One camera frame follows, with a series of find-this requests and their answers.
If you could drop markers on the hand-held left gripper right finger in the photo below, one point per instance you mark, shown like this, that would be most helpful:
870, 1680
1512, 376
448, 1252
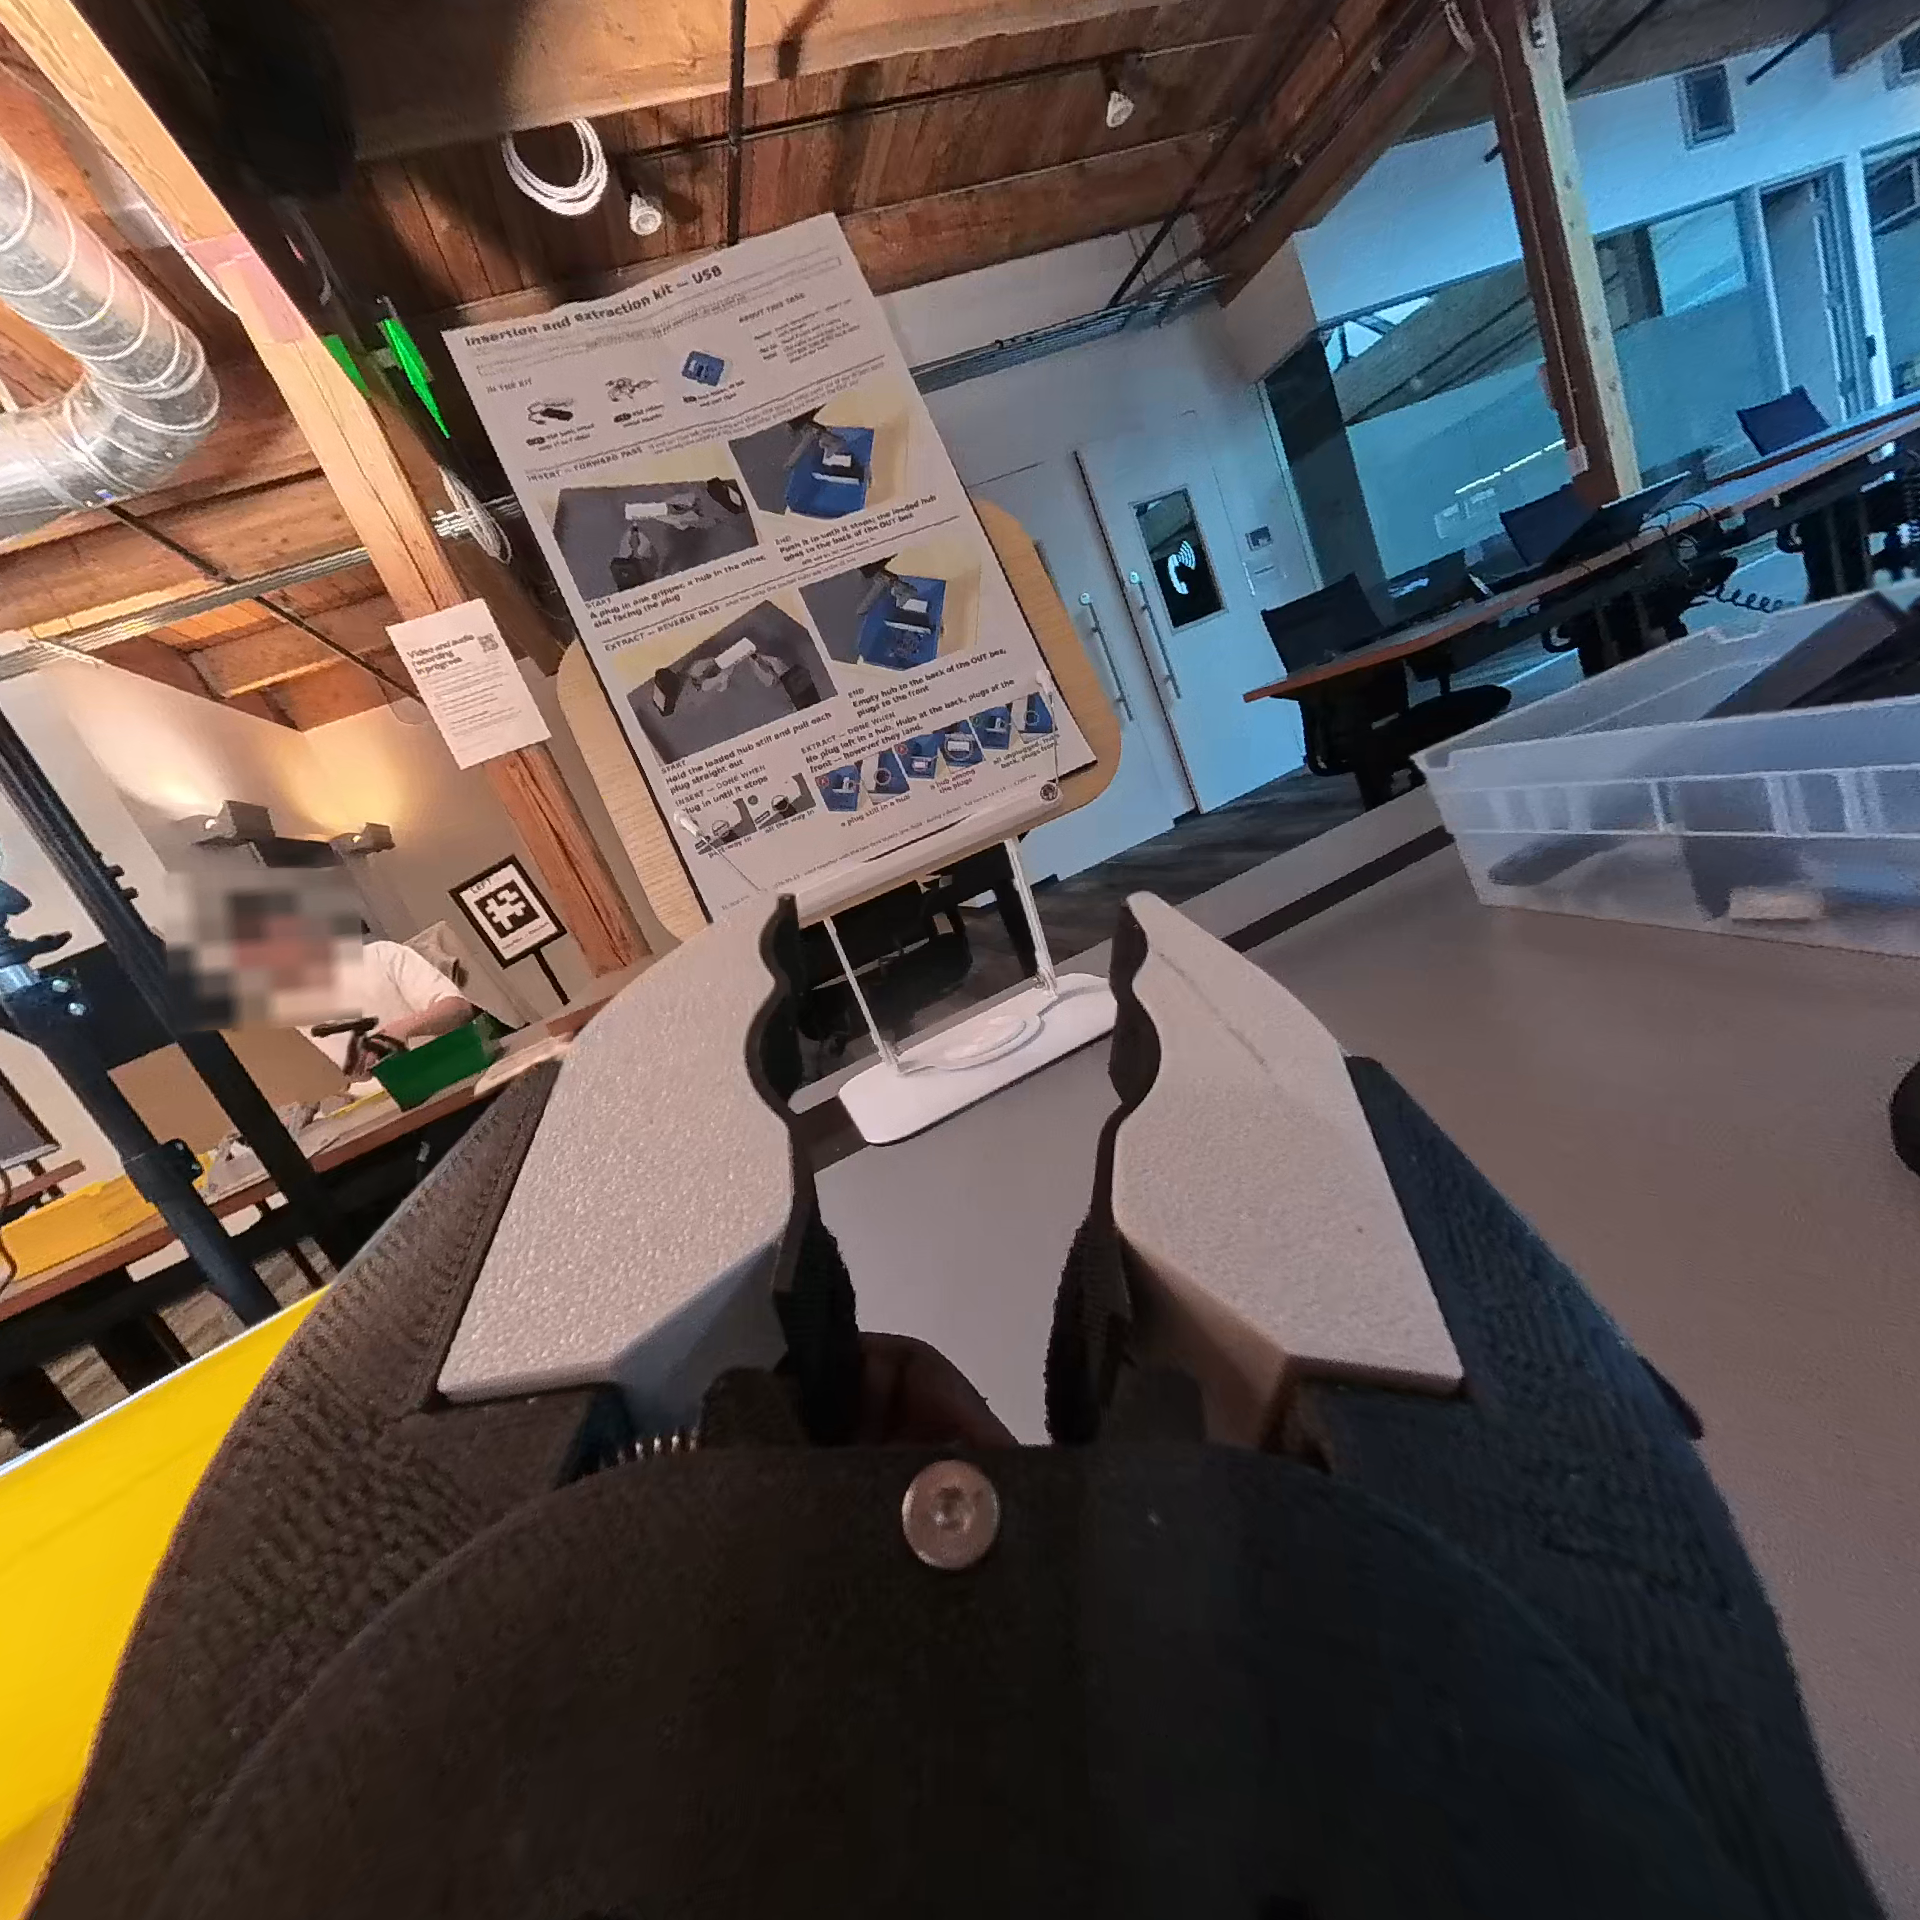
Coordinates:
1276, 1200

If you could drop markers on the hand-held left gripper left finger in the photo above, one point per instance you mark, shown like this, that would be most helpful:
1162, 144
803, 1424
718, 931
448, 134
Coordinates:
645, 1188

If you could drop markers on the yellow plastic bin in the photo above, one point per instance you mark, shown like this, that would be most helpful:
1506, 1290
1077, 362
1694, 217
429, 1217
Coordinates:
88, 1576

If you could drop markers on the small green bin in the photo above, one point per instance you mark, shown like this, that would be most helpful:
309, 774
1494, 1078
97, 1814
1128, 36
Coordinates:
435, 1070

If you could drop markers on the wooden work table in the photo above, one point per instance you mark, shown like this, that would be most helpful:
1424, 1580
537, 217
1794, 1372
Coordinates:
376, 1124

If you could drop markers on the black and white marker sign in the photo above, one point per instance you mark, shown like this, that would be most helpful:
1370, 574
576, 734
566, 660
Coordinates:
506, 908

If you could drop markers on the black tripod stand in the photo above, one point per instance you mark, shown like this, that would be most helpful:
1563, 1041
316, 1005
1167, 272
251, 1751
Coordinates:
163, 1163

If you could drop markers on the clear plastic organiser box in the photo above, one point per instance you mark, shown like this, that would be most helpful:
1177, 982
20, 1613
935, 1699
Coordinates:
1651, 841

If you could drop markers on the white paper notice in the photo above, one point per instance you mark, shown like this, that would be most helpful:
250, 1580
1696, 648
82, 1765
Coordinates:
472, 684

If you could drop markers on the black office chair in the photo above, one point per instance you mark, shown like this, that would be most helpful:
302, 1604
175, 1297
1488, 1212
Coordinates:
1337, 639

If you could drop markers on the wooden office desk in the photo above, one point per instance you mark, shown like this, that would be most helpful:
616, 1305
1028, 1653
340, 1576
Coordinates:
1831, 459
1500, 615

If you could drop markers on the black quilted wrist rest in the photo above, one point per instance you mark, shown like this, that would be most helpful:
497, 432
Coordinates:
1907, 1117

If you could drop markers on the phone icon door window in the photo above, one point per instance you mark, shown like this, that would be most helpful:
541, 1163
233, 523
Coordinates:
1177, 564

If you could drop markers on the green exit sign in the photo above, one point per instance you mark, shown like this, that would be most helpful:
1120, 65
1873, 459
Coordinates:
395, 368

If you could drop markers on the ceiling spotlight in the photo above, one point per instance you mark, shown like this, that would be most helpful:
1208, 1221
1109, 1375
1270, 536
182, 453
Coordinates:
1120, 104
649, 215

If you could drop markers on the grey wall lamp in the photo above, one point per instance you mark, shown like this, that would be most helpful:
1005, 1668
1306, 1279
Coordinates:
285, 848

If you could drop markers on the silver ventilation duct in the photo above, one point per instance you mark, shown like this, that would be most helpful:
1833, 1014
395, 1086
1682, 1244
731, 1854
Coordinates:
107, 343

